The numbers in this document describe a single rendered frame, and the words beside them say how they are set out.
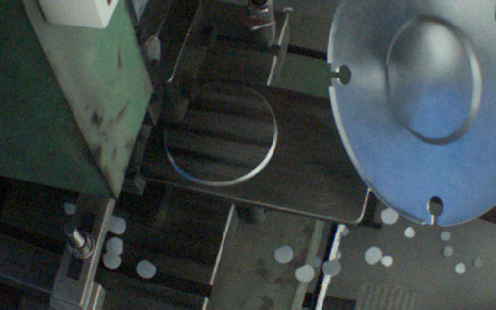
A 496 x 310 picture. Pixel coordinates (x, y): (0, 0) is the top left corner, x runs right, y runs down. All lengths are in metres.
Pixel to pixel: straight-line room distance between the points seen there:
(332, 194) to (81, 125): 0.45
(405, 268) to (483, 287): 0.20
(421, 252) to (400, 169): 0.89
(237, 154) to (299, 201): 0.08
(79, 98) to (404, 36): 0.41
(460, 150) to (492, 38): 0.12
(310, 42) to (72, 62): 0.72
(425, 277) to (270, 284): 0.73
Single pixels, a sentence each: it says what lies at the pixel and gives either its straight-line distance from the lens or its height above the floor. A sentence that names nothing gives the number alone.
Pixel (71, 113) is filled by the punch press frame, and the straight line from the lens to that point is 0.54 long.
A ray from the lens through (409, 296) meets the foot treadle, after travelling 1.56.
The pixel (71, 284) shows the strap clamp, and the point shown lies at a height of 0.75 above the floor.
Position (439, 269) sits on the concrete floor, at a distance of 1.76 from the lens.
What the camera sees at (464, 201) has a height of 0.90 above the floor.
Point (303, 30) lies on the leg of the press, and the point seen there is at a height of 0.64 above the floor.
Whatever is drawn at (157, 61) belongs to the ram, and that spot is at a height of 1.00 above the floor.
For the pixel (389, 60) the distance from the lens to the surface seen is 0.87.
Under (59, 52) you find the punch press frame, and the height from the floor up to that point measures 1.26.
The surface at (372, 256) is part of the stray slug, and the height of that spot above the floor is 0.65.
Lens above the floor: 1.66
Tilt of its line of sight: 65 degrees down
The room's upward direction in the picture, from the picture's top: 10 degrees counter-clockwise
